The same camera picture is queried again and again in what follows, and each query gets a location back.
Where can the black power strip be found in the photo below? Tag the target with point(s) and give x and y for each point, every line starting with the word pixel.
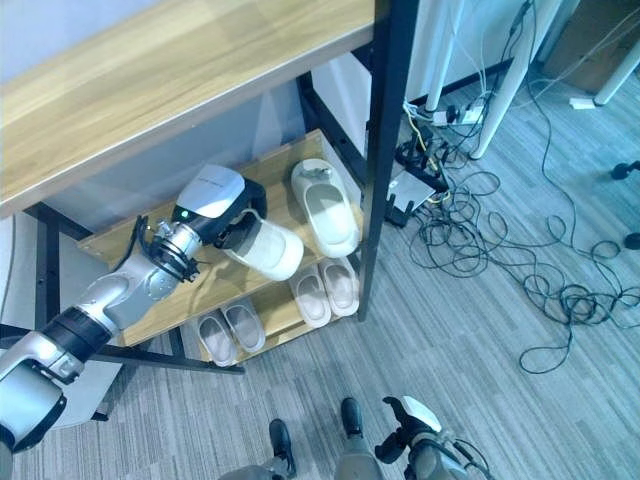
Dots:
pixel 417 157

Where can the grey floor base plate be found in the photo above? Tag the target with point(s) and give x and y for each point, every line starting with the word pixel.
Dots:
pixel 85 390

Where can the robot right leg and foot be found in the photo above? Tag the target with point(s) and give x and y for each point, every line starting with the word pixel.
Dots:
pixel 352 425

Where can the small white adapter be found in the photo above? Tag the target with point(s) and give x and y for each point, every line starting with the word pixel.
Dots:
pixel 581 103

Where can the white power strip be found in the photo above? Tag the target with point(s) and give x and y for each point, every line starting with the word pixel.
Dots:
pixel 462 115

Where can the cream slipper with charm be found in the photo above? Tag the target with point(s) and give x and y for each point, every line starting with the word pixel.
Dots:
pixel 327 210

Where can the cardboard box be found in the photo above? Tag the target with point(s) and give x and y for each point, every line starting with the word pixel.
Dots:
pixel 590 45

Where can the cream slipper plain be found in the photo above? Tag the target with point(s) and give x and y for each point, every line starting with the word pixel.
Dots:
pixel 270 250

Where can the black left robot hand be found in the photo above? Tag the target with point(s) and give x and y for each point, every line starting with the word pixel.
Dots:
pixel 212 190

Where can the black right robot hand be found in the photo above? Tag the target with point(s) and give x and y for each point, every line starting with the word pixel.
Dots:
pixel 417 412

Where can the black chair caster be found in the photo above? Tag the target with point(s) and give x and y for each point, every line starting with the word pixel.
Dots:
pixel 634 240
pixel 626 170

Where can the robot left leg and foot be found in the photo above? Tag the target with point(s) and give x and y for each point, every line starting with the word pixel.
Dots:
pixel 281 442

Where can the silver router with antennas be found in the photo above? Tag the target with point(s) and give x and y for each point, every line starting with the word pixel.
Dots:
pixel 410 187

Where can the robot leg and foot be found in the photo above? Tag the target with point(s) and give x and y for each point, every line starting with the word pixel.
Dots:
pixel 352 425
pixel 281 442

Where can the white desk leg slanted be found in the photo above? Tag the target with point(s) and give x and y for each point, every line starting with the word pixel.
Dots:
pixel 617 80

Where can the white desk leg round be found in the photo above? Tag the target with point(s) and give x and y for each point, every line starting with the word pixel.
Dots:
pixel 444 50

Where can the beige slipper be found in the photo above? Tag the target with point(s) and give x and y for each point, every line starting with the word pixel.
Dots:
pixel 245 325
pixel 340 287
pixel 310 300
pixel 216 340

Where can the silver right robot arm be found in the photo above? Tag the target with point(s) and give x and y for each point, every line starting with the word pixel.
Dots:
pixel 440 460

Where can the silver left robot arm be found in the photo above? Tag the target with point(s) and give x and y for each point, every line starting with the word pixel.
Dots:
pixel 100 300

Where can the wooden shoe rack black frame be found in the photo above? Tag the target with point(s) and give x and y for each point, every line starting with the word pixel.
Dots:
pixel 150 75

